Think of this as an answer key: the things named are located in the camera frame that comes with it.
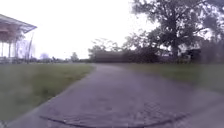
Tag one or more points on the dark hedge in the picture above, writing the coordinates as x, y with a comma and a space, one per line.
123, 56

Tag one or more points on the pale tree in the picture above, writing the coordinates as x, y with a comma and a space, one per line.
100, 45

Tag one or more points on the grey asphalt path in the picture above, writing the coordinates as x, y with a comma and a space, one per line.
113, 93

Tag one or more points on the small distant tree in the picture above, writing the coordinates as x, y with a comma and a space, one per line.
74, 56

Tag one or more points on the large dark tree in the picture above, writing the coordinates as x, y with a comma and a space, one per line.
175, 26

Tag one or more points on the grass verge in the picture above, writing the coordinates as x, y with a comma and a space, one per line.
190, 73

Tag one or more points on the grass field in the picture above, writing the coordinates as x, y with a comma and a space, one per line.
30, 83

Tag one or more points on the building with canopy roof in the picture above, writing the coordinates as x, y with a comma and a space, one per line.
11, 33

